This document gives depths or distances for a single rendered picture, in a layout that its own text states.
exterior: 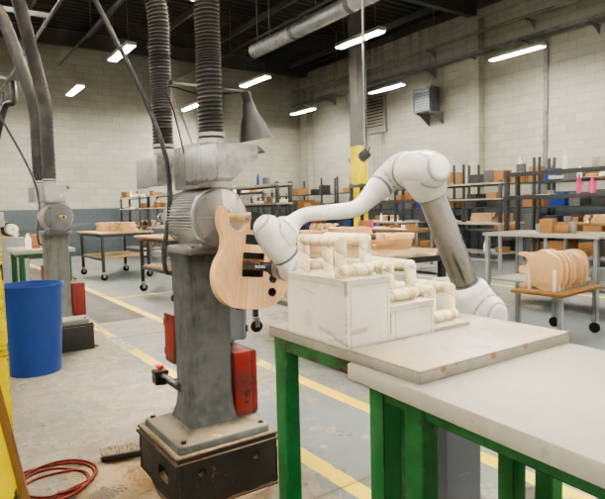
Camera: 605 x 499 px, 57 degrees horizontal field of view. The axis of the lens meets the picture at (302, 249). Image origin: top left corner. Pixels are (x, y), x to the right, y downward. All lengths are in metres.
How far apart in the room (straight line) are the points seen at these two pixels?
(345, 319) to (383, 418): 0.25
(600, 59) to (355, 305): 12.75
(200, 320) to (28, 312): 2.47
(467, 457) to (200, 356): 1.22
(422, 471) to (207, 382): 1.49
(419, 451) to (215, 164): 1.26
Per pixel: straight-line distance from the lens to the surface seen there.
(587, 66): 14.02
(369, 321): 1.43
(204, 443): 2.58
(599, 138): 13.66
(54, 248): 5.67
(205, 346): 2.59
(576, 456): 1.00
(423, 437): 1.30
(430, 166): 1.99
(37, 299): 4.81
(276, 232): 1.90
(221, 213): 2.22
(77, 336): 5.65
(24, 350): 4.92
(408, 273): 1.56
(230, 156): 2.10
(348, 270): 1.40
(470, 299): 2.20
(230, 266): 2.24
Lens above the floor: 1.28
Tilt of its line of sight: 4 degrees down
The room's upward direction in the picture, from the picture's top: 1 degrees counter-clockwise
